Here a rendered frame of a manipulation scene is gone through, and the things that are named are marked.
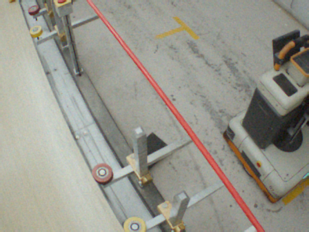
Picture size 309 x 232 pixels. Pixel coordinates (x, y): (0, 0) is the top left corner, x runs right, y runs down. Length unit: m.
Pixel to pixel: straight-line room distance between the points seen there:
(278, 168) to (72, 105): 1.33
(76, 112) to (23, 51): 0.48
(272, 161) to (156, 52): 1.45
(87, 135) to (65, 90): 0.34
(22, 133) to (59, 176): 0.28
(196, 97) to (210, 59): 0.45
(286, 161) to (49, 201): 1.49
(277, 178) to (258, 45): 1.54
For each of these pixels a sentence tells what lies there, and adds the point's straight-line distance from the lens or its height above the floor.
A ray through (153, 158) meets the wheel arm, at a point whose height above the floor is 0.82.
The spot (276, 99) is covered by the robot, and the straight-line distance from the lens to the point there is 1.64.
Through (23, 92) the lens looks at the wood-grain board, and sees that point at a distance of 1.51.
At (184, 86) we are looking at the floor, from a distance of 2.55.
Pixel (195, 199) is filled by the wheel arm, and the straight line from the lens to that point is 1.23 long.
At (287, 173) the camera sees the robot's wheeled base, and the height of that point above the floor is 0.28.
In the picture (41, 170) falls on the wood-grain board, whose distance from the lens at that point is 1.26.
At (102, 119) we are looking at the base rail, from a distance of 1.54.
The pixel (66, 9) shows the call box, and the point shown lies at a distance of 1.42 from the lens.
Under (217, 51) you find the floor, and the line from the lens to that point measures 2.89.
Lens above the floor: 1.98
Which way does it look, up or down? 57 degrees down
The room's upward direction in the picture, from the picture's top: straight up
